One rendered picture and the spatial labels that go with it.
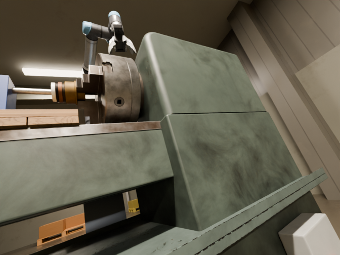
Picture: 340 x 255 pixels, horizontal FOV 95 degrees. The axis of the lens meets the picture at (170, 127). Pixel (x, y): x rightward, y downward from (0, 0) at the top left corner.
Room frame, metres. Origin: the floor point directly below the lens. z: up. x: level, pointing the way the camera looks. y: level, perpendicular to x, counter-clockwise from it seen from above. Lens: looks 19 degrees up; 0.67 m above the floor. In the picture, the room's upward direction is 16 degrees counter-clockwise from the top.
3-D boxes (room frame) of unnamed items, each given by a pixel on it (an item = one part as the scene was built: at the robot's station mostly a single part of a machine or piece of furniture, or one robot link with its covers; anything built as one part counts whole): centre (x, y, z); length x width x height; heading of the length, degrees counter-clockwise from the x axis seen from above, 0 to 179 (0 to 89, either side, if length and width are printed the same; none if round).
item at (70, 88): (0.49, 0.33, 1.08); 0.09 x 0.09 x 0.09; 33
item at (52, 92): (0.43, 0.42, 1.08); 0.13 x 0.07 x 0.07; 123
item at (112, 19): (0.72, 0.15, 1.71); 0.09 x 0.08 x 0.11; 35
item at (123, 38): (0.72, 0.15, 1.55); 0.09 x 0.08 x 0.12; 19
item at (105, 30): (0.79, 0.22, 1.71); 0.11 x 0.11 x 0.08; 35
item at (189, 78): (0.81, -0.12, 1.06); 0.59 x 0.48 x 0.39; 123
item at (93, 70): (0.46, 0.22, 1.08); 0.12 x 0.11 x 0.05; 33
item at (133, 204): (7.11, 1.97, 0.20); 1.17 x 0.85 x 0.41; 118
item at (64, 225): (5.77, 4.37, 0.24); 1.34 x 0.94 x 0.48; 118
